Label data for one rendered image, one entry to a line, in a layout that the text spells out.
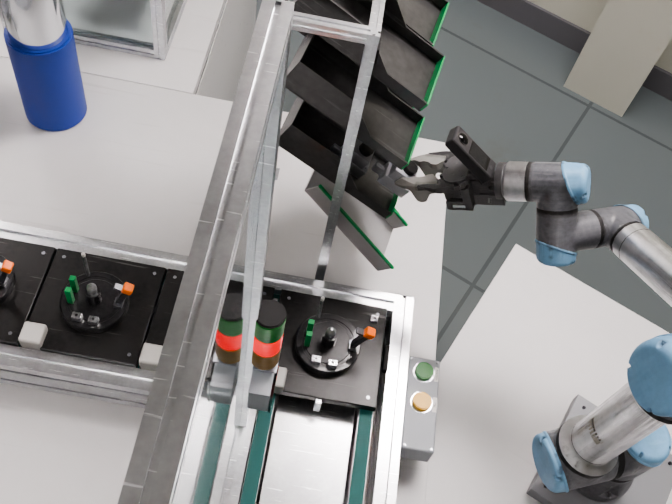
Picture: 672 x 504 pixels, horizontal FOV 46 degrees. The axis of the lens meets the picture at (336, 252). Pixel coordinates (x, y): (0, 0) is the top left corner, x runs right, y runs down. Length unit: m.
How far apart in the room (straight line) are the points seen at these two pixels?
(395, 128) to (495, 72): 2.31
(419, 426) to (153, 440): 1.19
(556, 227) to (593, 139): 2.24
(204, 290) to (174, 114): 1.65
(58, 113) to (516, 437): 1.36
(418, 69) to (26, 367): 0.97
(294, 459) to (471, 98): 2.35
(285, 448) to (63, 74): 1.04
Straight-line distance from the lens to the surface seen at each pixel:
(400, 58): 1.42
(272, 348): 1.27
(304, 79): 1.42
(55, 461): 1.74
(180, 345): 0.55
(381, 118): 1.53
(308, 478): 1.65
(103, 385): 1.69
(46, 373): 1.71
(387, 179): 1.58
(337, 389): 1.66
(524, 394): 1.89
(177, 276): 1.77
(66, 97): 2.11
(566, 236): 1.51
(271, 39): 0.75
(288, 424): 1.68
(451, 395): 1.84
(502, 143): 3.53
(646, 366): 1.27
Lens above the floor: 2.48
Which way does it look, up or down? 56 degrees down
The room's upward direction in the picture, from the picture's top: 14 degrees clockwise
